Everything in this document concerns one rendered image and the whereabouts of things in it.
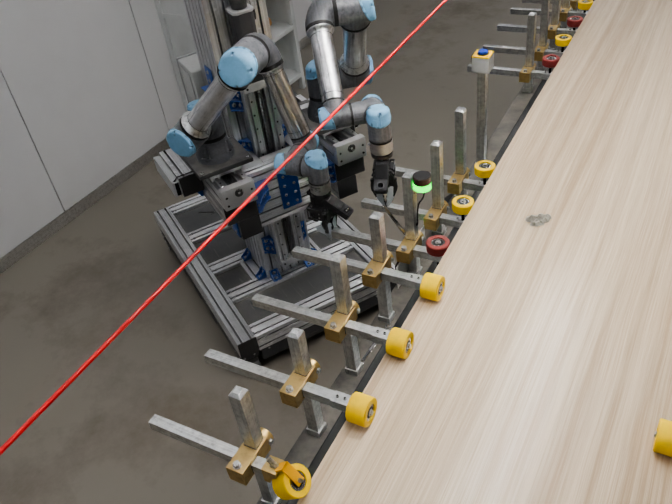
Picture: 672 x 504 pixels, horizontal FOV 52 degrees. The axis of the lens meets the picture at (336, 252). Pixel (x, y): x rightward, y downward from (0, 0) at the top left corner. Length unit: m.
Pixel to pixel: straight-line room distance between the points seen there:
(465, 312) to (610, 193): 0.79
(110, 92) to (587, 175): 3.10
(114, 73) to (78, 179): 0.71
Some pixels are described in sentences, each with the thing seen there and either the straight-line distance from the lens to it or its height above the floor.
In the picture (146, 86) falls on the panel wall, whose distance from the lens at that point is 4.92.
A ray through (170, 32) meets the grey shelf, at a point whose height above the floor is 0.76.
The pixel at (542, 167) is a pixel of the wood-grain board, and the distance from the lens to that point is 2.73.
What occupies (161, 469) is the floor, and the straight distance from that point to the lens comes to 3.05.
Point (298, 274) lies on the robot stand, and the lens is 3.36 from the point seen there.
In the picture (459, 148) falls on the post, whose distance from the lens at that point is 2.75.
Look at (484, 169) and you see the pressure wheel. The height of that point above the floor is 0.91.
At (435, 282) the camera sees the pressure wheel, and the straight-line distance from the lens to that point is 2.08.
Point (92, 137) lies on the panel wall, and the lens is 4.66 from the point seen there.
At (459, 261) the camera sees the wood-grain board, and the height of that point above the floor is 0.90.
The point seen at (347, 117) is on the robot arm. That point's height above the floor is 1.32.
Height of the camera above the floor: 2.37
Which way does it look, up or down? 39 degrees down
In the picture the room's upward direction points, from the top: 9 degrees counter-clockwise
